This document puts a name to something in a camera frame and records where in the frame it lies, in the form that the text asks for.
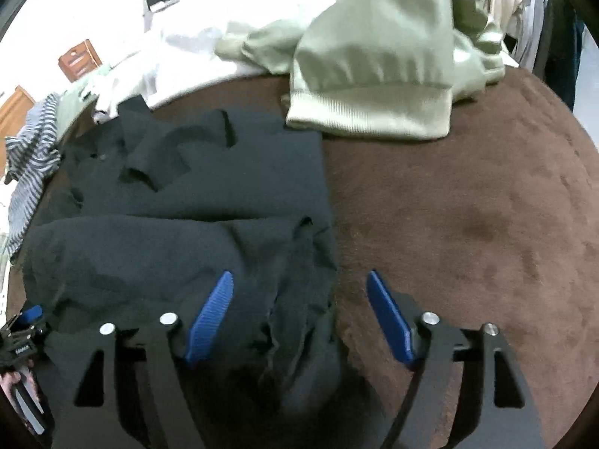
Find black sweater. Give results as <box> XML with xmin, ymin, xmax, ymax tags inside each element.
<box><xmin>20</xmin><ymin>95</ymin><xmax>347</xmax><ymax>449</ymax></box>

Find light green sweatshirt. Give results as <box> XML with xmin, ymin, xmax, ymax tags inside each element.
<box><xmin>215</xmin><ymin>0</ymin><xmax>506</xmax><ymax>140</ymax></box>

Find grey striped shirt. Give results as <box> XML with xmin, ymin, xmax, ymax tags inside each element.
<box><xmin>5</xmin><ymin>93</ymin><xmax>61</xmax><ymax>259</ymax></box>

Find person's left hand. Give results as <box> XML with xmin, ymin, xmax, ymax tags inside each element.
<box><xmin>1</xmin><ymin>361</ymin><xmax>42</xmax><ymax>426</ymax></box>

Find wooden headboard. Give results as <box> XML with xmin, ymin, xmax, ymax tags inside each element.
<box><xmin>0</xmin><ymin>85</ymin><xmax>36</xmax><ymax>175</ymax></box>

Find white fleece blanket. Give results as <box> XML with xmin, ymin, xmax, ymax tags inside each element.
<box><xmin>79</xmin><ymin>0</ymin><xmax>301</xmax><ymax>125</ymax></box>

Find brown bed sheet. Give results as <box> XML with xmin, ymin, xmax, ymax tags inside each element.
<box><xmin>6</xmin><ymin>65</ymin><xmax>599</xmax><ymax>449</ymax></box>

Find small wooden chair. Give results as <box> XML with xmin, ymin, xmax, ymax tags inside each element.
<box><xmin>58</xmin><ymin>40</ymin><xmax>103</xmax><ymax>83</ymax></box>

